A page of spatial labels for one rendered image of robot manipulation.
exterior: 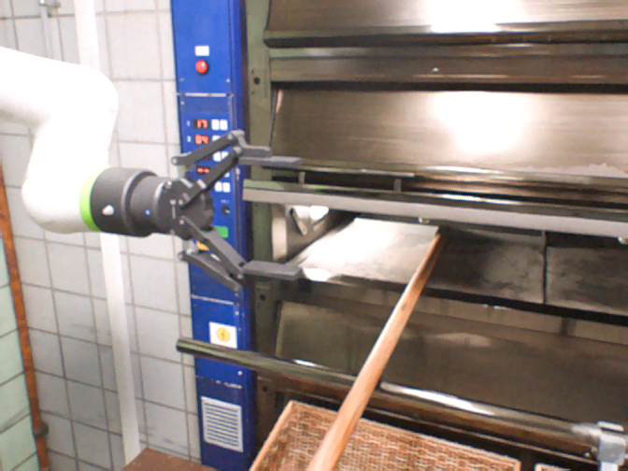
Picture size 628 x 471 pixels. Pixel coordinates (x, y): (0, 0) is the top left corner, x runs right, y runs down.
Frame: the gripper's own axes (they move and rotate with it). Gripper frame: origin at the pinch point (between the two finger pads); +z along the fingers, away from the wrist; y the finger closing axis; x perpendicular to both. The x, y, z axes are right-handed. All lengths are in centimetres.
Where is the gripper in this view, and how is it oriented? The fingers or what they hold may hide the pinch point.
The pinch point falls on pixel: (290, 219)
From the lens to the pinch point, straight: 65.9
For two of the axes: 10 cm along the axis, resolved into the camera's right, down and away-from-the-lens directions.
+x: -3.7, 2.6, -8.9
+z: 9.3, 1.1, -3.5
